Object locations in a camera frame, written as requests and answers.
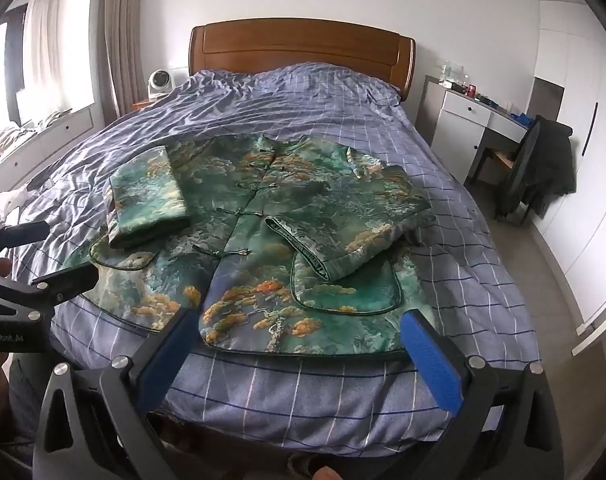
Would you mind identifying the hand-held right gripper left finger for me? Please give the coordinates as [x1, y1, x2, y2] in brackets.
[33, 307, 204, 480]

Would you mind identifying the dark jacket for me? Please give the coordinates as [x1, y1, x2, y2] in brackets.
[498, 115, 576, 221]

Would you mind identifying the wooden chair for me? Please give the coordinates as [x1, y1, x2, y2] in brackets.
[468, 117, 541, 226]

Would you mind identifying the brown curtain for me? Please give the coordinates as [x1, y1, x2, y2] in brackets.
[100, 0, 146, 121]

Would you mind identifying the white tissue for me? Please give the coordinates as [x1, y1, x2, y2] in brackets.
[0, 185, 44, 218]

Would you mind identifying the blue checked duvet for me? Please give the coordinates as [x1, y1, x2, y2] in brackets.
[8, 62, 541, 458]

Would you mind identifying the white desk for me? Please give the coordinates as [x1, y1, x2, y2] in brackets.
[423, 75, 531, 186]

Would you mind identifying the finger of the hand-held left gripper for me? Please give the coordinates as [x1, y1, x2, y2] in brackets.
[0, 219, 52, 261]
[0, 261, 102, 318]

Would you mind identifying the green printed padded jacket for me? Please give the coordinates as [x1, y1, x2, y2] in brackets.
[63, 132, 438, 356]

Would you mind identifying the wooden bed headboard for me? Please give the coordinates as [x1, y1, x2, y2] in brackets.
[189, 18, 416, 106]

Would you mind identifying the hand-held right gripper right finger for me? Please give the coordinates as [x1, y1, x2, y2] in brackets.
[400, 308, 566, 480]

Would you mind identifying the white window seat cabinet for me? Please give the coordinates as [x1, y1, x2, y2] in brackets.
[0, 105, 96, 196]

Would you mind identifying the white sheer curtain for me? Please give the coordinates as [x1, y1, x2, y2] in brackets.
[23, 0, 64, 121]

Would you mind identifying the white round fan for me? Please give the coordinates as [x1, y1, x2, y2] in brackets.
[148, 68, 174, 98]

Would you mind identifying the pile of light clothes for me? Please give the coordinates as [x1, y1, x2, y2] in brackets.
[0, 110, 74, 166]

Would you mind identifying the white wardrobe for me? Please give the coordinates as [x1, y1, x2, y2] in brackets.
[525, 0, 606, 356]

